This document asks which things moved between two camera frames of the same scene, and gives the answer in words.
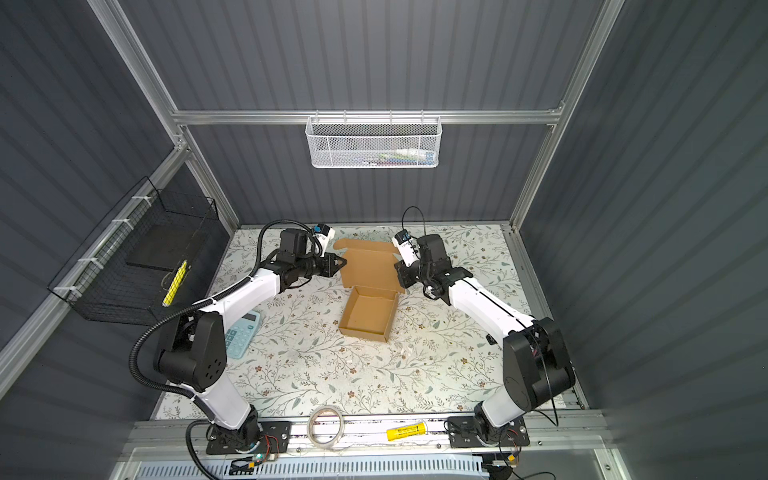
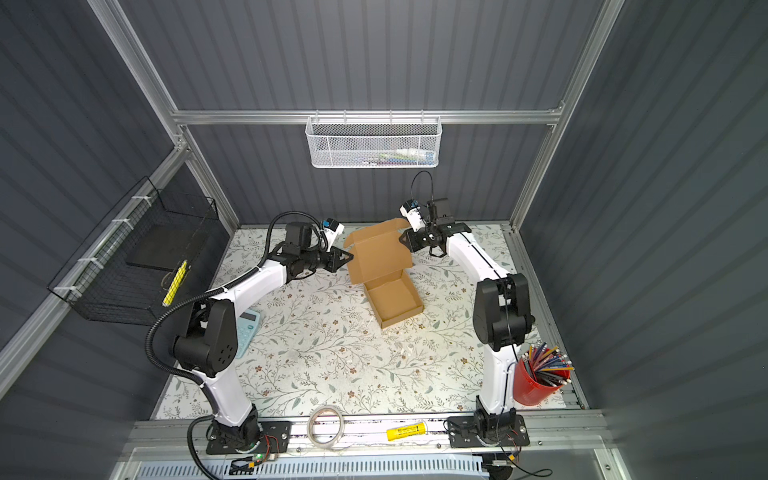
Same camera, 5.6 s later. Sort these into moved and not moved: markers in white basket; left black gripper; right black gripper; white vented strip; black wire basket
Moved: right black gripper
Not moved: white vented strip; markers in white basket; left black gripper; black wire basket
